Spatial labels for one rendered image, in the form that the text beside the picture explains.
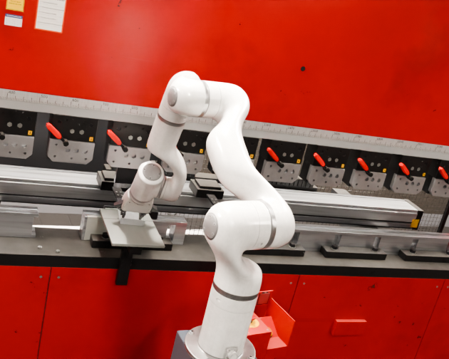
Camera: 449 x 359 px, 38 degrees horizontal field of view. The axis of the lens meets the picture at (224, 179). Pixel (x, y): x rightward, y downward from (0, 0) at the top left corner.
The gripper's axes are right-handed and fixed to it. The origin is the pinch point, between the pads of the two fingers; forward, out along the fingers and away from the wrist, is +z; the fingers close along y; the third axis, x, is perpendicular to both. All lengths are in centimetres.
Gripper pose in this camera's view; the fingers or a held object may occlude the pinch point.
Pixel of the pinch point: (132, 213)
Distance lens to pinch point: 234.2
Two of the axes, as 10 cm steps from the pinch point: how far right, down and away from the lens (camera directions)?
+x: 0.3, 8.8, -4.7
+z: -3.1, 4.6, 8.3
